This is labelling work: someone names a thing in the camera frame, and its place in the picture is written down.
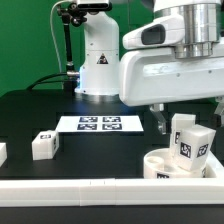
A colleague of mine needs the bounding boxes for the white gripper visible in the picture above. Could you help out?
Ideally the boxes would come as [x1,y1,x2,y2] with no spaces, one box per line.
[119,43,224,135]

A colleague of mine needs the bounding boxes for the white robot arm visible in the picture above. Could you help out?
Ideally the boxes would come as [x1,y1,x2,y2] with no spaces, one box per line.
[119,0,224,127]

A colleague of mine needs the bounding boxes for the white AprilTag base sheet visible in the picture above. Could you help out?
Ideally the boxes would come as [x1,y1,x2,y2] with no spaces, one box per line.
[56,115,143,133]

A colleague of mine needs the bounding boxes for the white U-shaped barrier frame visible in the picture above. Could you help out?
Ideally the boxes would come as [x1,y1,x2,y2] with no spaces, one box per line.
[0,140,224,208]

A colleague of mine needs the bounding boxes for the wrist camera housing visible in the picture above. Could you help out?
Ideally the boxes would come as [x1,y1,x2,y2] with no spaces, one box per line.
[123,14,185,50]

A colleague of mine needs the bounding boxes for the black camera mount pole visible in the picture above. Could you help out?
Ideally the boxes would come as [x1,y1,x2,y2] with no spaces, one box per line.
[56,1,88,79]

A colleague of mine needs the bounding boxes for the rear camera on pole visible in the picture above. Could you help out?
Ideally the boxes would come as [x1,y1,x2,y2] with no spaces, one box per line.
[77,0,110,9]

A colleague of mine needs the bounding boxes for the black floor cables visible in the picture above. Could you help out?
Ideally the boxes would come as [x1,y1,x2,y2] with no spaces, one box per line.
[26,72,78,91]

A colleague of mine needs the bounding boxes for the grey cable on pole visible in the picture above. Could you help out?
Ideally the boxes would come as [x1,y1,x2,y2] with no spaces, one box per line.
[49,0,73,73]

